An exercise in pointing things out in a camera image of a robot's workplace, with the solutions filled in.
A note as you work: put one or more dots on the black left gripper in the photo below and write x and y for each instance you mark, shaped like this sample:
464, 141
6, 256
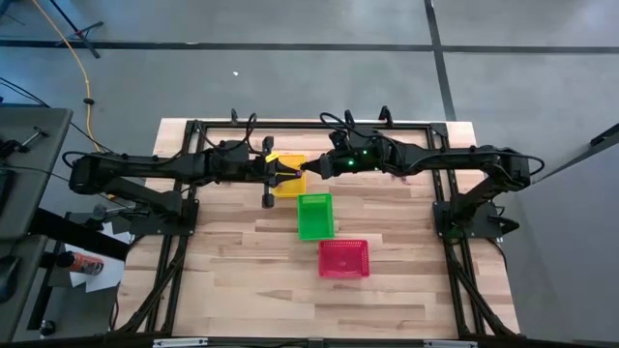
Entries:
267, 195

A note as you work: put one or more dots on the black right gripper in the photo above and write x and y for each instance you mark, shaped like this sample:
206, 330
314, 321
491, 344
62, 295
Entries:
328, 166

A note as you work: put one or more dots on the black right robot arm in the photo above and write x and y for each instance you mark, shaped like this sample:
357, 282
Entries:
445, 157

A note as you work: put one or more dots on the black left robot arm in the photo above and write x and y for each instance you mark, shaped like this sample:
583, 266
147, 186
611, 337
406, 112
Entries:
145, 164

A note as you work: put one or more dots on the yellow label tag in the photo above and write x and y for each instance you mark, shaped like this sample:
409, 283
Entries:
272, 157

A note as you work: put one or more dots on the yellow plastic basket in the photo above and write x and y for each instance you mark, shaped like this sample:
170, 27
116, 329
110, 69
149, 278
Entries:
292, 191

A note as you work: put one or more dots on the green plastic basket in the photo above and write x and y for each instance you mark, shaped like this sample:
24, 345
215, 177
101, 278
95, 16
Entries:
315, 217

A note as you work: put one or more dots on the black table clamp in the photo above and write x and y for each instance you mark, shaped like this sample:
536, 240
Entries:
234, 116
385, 116

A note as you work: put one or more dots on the red plastic basket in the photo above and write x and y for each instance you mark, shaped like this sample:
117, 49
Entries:
343, 258

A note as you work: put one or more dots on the white paper sheets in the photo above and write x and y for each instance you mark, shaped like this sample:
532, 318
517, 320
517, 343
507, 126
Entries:
109, 278

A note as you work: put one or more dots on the orange and black can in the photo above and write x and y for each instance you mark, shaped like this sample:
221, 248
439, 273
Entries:
84, 264

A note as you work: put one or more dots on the black desk beam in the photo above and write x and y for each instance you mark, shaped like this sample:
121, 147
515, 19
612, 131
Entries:
72, 232

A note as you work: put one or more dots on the black tripod stand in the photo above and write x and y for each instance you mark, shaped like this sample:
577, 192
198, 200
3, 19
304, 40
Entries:
79, 33

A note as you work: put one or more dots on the grey side table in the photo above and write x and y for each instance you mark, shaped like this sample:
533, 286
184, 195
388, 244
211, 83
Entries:
29, 193

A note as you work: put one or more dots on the black clamp tool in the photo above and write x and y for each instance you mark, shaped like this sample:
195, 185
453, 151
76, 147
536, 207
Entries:
9, 146

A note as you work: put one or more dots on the black caster wheel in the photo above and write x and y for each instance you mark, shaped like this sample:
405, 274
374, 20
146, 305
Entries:
47, 328

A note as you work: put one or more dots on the black aluminium table frame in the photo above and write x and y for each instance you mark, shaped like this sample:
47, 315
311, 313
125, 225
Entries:
290, 125

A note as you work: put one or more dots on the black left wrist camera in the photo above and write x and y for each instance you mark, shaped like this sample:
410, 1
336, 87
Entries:
233, 150

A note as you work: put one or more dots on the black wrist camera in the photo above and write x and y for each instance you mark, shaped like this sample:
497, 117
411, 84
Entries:
360, 140
233, 150

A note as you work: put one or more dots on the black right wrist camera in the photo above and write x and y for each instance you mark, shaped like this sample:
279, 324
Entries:
360, 140

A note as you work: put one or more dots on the silver metal bracket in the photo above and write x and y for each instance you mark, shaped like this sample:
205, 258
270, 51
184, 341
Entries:
450, 344
179, 342

